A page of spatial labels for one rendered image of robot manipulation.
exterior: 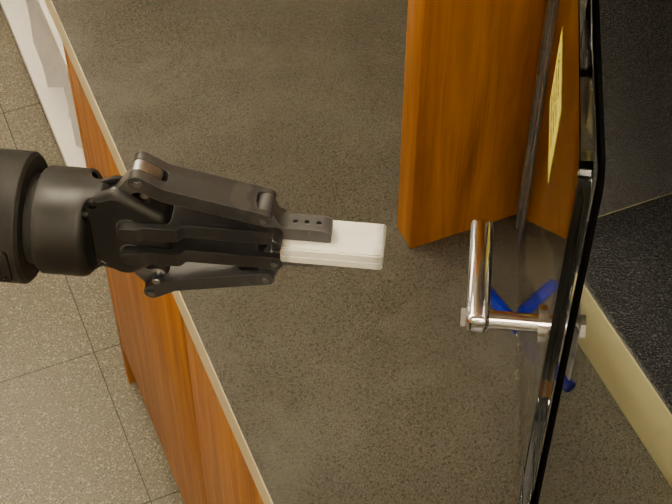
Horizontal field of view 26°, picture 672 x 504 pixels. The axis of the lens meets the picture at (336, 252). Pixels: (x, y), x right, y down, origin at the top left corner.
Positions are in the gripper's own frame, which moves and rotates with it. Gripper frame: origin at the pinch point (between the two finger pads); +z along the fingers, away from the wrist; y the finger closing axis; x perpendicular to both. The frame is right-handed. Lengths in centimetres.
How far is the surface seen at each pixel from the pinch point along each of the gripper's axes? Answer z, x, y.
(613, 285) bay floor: 22.0, 13.2, -18.1
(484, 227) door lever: 10.2, 1.6, 1.0
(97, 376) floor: -45, 69, -120
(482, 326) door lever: 10.4, -6.4, 0.5
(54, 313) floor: -55, 81, -120
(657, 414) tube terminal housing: 25.6, 2.3, -20.4
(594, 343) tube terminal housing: 21.1, 10.6, -22.9
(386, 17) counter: 0, 53, -26
